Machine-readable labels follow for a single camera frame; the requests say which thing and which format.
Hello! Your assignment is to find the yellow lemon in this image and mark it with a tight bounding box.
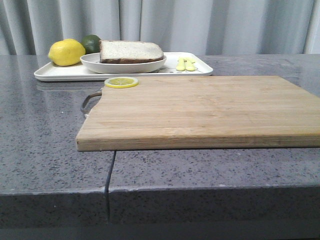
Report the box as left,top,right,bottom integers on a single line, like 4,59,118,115
48,38,86,67

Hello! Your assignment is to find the white round plate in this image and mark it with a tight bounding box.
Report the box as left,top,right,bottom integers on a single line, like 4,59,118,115
80,53,167,74

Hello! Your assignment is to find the green lime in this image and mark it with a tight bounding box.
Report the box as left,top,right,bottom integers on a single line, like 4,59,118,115
81,34,101,54

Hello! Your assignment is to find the lemon slice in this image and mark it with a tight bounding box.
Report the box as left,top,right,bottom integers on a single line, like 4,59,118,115
104,76,139,89

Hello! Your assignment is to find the white bread slice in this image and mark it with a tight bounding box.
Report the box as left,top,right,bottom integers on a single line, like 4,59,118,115
99,40,164,64

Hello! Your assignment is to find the white bear-print tray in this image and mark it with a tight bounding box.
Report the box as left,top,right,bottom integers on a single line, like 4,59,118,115
34,52,213,82

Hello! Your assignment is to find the yellow plastic spoon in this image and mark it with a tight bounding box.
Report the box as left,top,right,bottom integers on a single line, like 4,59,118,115
184,57,196,72

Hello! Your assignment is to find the wooden cutting board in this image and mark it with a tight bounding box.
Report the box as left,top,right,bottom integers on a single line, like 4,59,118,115
75,76,320,152

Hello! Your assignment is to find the grey curtain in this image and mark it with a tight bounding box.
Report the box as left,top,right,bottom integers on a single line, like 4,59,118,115
0,0,320,55

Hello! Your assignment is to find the metal cutting board handle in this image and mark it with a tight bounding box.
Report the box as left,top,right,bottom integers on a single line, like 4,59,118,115
80,89,102,118

